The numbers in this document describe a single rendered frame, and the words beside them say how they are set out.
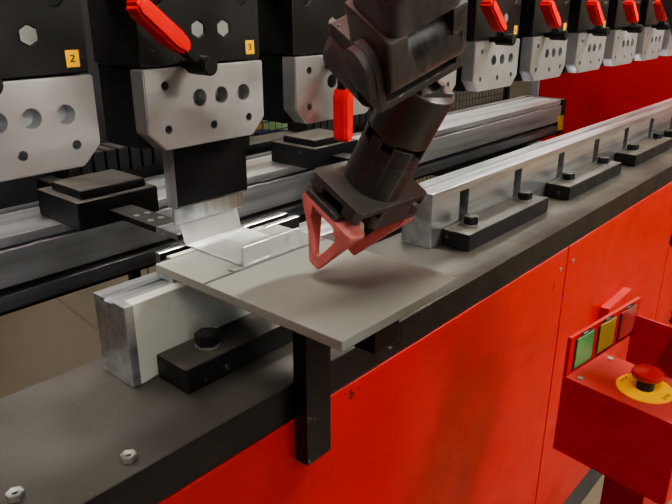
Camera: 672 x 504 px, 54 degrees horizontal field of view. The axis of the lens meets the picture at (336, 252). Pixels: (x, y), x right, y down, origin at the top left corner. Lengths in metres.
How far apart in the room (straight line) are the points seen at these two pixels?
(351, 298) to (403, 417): 0.36
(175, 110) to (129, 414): 0.31
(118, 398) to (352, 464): 0.32
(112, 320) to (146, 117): 0.22
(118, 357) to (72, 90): 0.29
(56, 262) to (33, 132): 0.38
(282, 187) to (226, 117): 0.48
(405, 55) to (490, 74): 0.68
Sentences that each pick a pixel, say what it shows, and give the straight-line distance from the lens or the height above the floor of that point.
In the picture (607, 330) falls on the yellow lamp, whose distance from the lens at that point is 1.04.
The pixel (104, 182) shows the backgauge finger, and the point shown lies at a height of 1.03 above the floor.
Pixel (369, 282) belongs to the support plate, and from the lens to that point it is 0.66.
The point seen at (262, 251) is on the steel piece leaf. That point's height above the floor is 1.01.
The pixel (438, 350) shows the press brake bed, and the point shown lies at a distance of 0.98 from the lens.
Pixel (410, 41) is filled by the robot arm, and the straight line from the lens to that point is 0.49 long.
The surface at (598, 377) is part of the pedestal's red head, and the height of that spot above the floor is 0.78.
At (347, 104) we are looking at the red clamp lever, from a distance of 0.80.
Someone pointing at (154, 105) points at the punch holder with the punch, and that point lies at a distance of 0.67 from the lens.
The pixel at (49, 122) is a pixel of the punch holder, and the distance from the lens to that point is 0.62.
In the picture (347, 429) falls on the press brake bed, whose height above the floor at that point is 0.77.
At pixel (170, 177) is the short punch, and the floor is 1.08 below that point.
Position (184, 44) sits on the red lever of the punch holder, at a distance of 0.64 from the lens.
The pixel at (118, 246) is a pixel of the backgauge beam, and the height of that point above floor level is 0.93.
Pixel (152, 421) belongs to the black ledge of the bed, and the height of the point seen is 0.87.
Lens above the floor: 1.26
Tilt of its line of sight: 21 degrees down
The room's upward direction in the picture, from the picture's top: straight up
